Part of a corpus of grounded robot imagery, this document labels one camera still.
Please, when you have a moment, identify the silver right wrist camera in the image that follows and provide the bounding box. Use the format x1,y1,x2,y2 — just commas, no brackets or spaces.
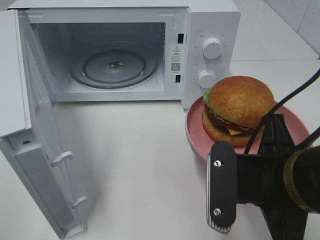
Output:
206,141,238,234

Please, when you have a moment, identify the upper white power knob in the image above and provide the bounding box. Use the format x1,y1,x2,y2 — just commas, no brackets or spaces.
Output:
201,36,222,60

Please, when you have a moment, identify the lower white timer knob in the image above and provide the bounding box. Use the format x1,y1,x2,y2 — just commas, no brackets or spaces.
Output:
198,70,217,89

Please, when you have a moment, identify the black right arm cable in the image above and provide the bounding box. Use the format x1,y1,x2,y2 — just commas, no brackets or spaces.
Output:
243,68,320,156

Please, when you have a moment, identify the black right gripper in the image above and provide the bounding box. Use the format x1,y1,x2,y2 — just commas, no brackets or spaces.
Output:
237,113,310,240

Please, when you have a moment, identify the white microwave oven body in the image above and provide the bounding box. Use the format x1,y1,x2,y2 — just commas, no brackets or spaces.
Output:
7,0,241,109

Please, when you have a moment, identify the white microwave door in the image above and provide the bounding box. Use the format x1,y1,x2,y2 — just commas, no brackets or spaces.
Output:
0,9,87,240

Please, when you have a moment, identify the burger with lettuce and cheese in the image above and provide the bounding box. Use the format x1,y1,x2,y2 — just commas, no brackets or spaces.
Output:
202,75,276,147

